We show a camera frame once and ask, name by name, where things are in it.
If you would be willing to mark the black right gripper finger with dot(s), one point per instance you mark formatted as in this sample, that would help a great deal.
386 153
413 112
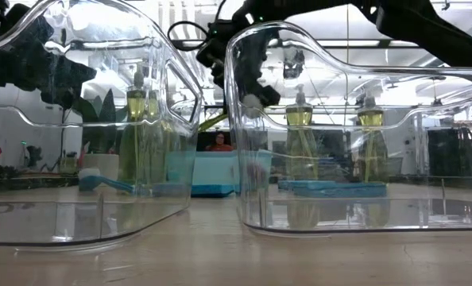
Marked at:
219 76
267 95

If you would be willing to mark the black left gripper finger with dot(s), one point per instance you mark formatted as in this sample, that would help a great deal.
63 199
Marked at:
73 74
65 93

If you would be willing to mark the yellow dish soap pump bottle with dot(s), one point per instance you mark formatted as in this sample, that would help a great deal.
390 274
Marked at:
370 118
299 117
136 105

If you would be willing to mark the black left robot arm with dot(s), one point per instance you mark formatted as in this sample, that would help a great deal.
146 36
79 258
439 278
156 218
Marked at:
25 32

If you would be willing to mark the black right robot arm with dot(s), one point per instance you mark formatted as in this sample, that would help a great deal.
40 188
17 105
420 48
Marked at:
418 24

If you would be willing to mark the person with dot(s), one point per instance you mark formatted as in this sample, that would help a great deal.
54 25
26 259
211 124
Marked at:
220 145

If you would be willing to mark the potted plant white pot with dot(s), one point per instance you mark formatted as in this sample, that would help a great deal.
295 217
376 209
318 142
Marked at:
101 165

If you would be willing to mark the teal plastic bin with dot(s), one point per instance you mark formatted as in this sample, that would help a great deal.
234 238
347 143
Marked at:
214 168

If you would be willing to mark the clear plastic bin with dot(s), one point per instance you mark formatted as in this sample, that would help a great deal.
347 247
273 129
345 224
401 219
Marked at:
61 222
379 214

